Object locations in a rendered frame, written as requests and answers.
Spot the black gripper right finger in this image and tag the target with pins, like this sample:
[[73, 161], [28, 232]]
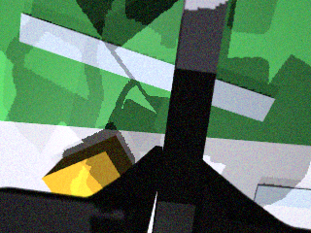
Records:
[[223, 208]]

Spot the green putting mat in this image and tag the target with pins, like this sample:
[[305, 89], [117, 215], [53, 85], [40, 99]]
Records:
[[265, 48]]

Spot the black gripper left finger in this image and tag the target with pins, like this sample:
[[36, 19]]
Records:
[[123, 206]]

